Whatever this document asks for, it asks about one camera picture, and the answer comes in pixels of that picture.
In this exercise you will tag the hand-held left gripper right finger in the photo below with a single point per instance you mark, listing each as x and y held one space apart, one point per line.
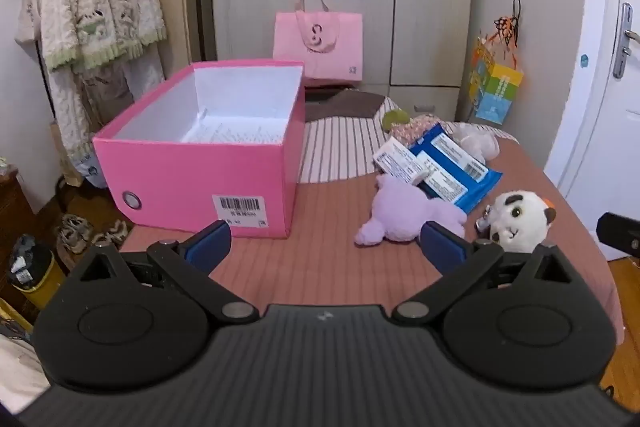
442 247

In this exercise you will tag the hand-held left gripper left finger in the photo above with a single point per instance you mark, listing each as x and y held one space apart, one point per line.
210 247

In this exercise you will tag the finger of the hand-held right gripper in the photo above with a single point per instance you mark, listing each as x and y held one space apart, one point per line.
620 234

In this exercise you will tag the purple plush toy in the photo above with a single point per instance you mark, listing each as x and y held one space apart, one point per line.
400 212

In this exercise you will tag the blue snack packet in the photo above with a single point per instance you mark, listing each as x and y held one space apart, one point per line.
450 147
477 194

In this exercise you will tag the pink cardboard box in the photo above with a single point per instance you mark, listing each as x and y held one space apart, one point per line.
200 177

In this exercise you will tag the white panda plush toy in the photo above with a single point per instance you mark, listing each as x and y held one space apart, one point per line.
515 219

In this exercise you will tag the green soft item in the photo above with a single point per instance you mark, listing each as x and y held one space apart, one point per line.
394 119

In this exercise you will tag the white label packet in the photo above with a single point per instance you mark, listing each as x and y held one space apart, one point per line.
397 159

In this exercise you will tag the grey sneaker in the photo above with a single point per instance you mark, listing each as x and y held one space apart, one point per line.
112 233
72 234

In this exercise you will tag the floral cloth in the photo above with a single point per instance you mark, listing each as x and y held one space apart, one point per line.
417 129

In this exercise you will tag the white door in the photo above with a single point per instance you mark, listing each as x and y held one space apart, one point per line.
590 107

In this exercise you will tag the striped bed sheet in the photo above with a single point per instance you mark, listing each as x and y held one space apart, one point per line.
340 147

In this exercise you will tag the colourful paper gift bag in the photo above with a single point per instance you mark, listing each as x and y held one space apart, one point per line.
497 92

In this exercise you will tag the brown blanket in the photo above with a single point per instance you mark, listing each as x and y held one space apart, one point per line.
345 104

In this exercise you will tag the yellow waste bin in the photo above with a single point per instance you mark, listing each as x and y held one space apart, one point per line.
35 279

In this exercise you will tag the wooden nightstand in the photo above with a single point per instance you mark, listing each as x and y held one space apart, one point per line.
12 207

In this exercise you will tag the pink tote bag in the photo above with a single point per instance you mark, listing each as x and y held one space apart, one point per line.
320 52

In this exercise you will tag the white hanging shirt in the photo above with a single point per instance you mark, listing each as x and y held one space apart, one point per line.
27 22

